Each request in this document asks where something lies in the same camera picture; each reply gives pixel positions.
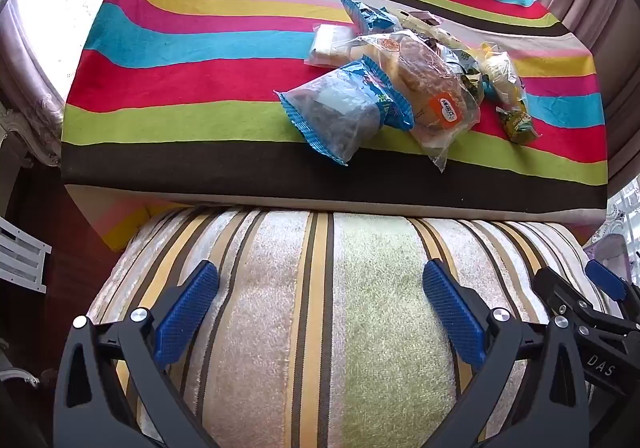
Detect striped plush sofa cushion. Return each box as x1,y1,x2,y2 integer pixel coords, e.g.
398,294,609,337
85,205,621,448

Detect dark green patterned packet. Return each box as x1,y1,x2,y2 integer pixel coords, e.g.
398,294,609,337
440,40,486,103

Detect colourful striped cloth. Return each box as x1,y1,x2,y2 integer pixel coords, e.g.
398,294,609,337
60,0,608,253

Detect green yellow small packet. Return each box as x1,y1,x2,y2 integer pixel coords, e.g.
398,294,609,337
496,100,541,145

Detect small clear blue packet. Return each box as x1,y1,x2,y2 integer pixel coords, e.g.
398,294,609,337
341,0,398,36

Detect cream snack packet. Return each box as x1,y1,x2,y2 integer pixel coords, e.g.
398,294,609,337
397,10,443,36

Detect white snack packet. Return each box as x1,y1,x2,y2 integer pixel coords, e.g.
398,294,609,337
305,24,361,68

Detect pink curtain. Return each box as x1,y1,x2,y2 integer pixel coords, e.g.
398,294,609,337
0,0,66,169

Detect cream lace curtain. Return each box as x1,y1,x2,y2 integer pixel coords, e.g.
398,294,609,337
607,178,640,249

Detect purple box white inside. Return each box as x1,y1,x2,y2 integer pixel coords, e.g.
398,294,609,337
582,233,640,289

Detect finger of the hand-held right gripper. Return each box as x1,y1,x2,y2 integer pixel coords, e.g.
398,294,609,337
532,267,626,329
585,259,640,319

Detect bread packet orange label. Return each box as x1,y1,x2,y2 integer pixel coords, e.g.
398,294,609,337
350,30,482,173

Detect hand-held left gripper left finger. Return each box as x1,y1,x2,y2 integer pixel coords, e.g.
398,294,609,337
52,260,221,448

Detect large blue snack packet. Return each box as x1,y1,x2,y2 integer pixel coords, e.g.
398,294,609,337
274,55,415,167

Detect yellow bun clear packet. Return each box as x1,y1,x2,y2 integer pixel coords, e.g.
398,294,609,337
475,42,528,103

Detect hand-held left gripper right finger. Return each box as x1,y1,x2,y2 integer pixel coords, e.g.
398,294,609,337
422,260,593,448

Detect white slatted rack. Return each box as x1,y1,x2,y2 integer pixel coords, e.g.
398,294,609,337
0,215,51,293

